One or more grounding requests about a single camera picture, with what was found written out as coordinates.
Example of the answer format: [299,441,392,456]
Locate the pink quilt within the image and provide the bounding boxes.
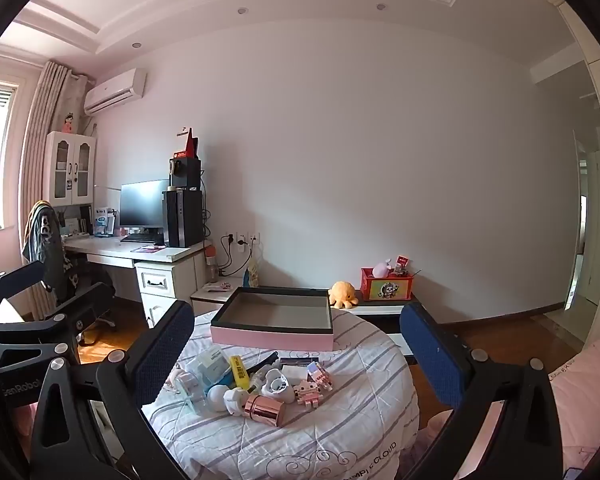
[550,337,600,480]

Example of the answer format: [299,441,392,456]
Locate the black office chair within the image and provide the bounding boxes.
[20,200,118,346]

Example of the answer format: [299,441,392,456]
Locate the row of books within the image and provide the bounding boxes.
[61,205,95,237]

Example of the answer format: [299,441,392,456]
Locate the black white low table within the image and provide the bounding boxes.
[330,290,446,357]

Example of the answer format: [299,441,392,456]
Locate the black hair clip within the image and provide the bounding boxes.
[247,351,281,376]

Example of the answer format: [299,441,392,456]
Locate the black computer tower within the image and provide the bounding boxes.
[161,190,204,248]

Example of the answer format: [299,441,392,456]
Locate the orange octopus plush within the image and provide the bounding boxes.
[328,281,361,309]

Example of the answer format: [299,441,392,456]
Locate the white blue packet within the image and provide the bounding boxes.
[200,350,229,386]

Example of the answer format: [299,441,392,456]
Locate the white glass-door cabinet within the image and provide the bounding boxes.
[46,131,97,207]

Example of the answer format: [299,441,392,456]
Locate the white door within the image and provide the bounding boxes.
[562,130,582,311]

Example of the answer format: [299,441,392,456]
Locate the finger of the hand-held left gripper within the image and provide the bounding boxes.
[0,259,51,323]
[0,281,117,377]

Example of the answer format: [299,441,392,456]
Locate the beige curtain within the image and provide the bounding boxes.
[17,61,88,321]

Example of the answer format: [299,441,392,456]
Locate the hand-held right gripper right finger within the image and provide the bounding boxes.
[399,302,563,480]

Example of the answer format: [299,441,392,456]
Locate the black speaker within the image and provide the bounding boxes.
[169,156,202,192]

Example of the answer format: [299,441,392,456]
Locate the red paper bag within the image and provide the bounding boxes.
[172,127,199,159]

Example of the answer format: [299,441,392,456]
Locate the white bulb night light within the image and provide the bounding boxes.
[207,384,253,418]

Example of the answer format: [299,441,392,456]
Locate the yellow highlighter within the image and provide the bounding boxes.
[228,355,252,396]

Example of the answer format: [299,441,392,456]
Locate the blue white box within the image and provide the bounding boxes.
[92,207,117,237]

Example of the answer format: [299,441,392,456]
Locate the white nightstand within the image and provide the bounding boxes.
[190,276,246,318]

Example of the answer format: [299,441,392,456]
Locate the small white box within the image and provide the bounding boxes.
[281,364,311,386]

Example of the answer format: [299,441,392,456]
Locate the red toy box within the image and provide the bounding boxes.
[360,266,415,302]

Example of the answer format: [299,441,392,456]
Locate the black power cable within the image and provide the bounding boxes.
[217,235,237,277]

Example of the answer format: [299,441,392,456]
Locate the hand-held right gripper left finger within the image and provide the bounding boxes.
[29,300,196,480]

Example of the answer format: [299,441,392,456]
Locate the black computer monitor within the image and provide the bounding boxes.
[120,179,170,233]

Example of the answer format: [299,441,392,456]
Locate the rose gold cylinder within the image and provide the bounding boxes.
[243,394,287,428]

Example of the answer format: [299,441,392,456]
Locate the white air conditioner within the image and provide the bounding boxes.
[83,67,147,114]

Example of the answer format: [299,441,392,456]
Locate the white wall outlets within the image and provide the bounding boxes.
[223,231,261,249]

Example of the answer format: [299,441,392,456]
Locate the dark printed garment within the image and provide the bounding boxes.
[21,201,67,292]

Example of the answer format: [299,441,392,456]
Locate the white desk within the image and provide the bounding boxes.
[62,232,213,328]

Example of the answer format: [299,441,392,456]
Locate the pink storage box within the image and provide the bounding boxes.
[210,286,335,352]

